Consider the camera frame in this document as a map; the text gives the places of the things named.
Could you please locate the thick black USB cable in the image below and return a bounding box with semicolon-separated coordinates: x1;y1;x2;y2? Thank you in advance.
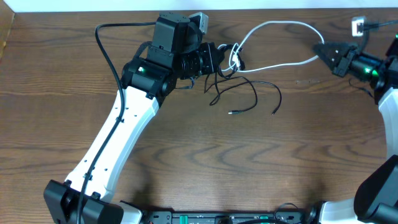
203;43;246;106

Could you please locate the thin black USB cable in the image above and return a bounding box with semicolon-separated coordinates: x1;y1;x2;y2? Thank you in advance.
211;76;283;116

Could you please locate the white USB cable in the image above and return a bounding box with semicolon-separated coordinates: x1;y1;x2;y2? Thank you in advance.
217;20;326;74

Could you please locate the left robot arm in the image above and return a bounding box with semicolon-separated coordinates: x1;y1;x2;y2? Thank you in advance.
44;12;224;223

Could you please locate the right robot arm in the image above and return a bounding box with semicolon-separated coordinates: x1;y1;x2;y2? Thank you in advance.
313;39;397;223

